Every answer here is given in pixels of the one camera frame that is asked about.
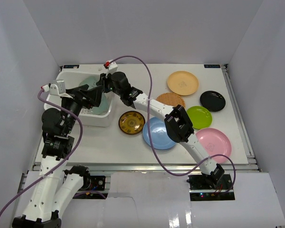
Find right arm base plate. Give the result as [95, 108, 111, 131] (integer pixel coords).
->
[187, 174, 235, 202]

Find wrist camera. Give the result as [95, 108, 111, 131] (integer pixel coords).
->
[104, 61, 118, 74]
[49, 80, 66, 96]

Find pink round plate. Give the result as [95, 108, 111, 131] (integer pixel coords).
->
[196, 128, 232, 157]

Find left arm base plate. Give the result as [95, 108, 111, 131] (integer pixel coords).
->
[73, 176, 107, 200]

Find teal rectangular ceramic plate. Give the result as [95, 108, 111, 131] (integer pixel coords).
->
[79, 76, 109, 115]

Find green round plate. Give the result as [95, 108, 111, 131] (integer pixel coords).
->
[187, 106, 212, 130]

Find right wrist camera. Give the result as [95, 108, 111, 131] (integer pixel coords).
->
[104, 61, 118, 74]

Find beige round plate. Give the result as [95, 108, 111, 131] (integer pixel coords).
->
[167, 71, 199, 96]

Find woven bamboo round plate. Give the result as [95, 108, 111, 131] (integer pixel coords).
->
[156, 93, 186, 108]

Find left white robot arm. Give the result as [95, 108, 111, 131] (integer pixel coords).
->
[11, 84, 102, 228]

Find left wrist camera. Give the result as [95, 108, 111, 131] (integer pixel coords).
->
[49, 80, 66, 96]

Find white plastic bin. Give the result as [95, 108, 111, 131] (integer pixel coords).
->
[42, 70, 115, 127]

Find blue round plate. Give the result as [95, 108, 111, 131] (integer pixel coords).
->
[142, 117, 176, 150]

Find yellow brown patterned plate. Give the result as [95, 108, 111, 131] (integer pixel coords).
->
[118, 111, 146, 135]

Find black round plate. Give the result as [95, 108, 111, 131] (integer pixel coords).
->
[199, 91, 226, 112]

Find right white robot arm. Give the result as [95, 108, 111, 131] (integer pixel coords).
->
[96, 72, 225, 190]

